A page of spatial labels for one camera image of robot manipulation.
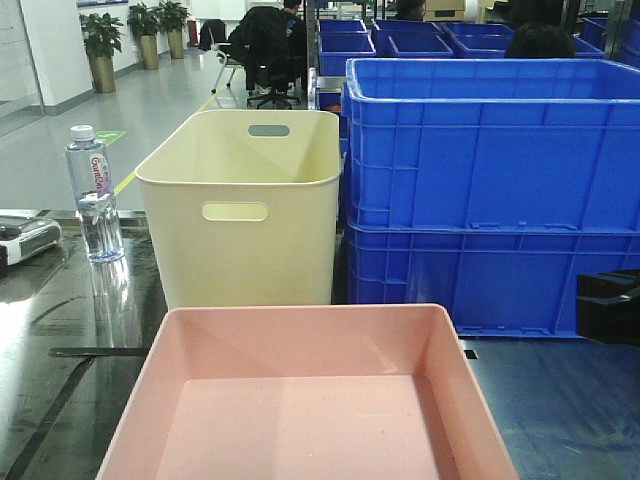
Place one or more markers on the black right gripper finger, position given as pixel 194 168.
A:
pixel 607 307

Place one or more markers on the pink plastic bin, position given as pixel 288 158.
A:
pixel 307 392

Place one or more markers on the lower blue plastic crate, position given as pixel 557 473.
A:
pixel 493 281

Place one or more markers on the blue plastic crate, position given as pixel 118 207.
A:
pixel 493 142
pixel 493 281

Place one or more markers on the person with dark hair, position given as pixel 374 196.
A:
pixel 540 41

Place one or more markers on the blue crate back right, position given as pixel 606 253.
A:
pixel 472 40

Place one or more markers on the blue crate back middle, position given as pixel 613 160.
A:
pixel 409 39

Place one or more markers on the blue crate back left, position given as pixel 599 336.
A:
pixel 340 40

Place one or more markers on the cream plastic basket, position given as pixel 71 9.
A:
pixel 242 207

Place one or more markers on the black office chair with jacket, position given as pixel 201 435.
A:
pixel 260 44

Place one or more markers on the potted plant gold pot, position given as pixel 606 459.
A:
pixel 144 24
pixel 172 18
pixel 102 38

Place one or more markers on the clear water bottle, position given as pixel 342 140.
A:
pixel 90 176

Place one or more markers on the grey handheld device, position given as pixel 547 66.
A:
pixel 24 237

